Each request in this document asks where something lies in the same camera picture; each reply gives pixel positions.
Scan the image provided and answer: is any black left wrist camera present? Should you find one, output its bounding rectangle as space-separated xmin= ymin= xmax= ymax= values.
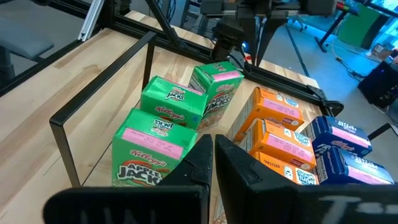
xmin=211 ymin=17 xmax=246 ymax=62

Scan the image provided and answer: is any black floor cable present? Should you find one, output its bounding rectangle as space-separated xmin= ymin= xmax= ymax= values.
xmin=334 ymin=55 xmax=366 ymax=82

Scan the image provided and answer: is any green board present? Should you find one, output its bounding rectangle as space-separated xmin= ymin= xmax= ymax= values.
xmin=337 ymin=4 xmax=391 ymax=50

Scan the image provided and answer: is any silver aluminium bar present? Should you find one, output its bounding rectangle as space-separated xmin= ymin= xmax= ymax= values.
xmin=77 ymin=0 xmax=106 ymax=42

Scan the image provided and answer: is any green Apple Jacks cereal box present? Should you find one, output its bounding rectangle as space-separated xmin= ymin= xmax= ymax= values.
xmin=139 ymin=75 xmax=208 ymax=131
xmin=111 ymin=108 xmax=198 ymax=187
xmin=188 ymin=61 xmax=245 ymax=131

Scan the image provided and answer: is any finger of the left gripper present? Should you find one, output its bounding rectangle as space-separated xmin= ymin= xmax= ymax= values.
xmin=242 ymin=17 xmax=261 ymax=65
xmin=256 ymin=15 xmax=287 ymax=67

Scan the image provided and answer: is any blue Frosted Flakes cereal box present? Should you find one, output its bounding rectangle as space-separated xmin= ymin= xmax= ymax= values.
xmin=310 ymin=146 xmax=395 ymax=186
xmin=300 ymin=115 xmax=373 ymax=158

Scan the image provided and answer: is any black floor stand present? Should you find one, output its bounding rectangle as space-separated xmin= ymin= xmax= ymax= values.
xmin=314 ymin=11 xmax=351 ymax=53

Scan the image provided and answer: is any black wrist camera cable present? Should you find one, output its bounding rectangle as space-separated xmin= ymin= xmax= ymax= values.
xmin=228 ymin=52 xmax=249 ymax=72

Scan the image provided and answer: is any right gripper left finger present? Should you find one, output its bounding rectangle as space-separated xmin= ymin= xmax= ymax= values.
xmin=43 ymin=133 xmax=215 ymax=224

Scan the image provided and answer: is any orange Mini Wheats cereal box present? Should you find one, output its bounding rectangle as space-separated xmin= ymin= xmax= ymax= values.
xmin=251 ymin=151 xmax=320 ymax=186
xmin=226 ymin=86 xmax=305 ymax=144
xmin=239 ymin=118 xmax=317 ymax=170

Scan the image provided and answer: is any black metal table frame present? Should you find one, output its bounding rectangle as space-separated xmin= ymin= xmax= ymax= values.
xmin=0 ymin=0 xmax=345 ymax=118

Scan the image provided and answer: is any black case on floor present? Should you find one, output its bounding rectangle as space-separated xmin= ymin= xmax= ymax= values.
xmin=357 ymin=60 xmax=398 ymax=109

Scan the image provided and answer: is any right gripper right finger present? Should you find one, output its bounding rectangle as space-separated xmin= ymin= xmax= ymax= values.
xmin=214 ymin=133 xmax=398 ymax=224

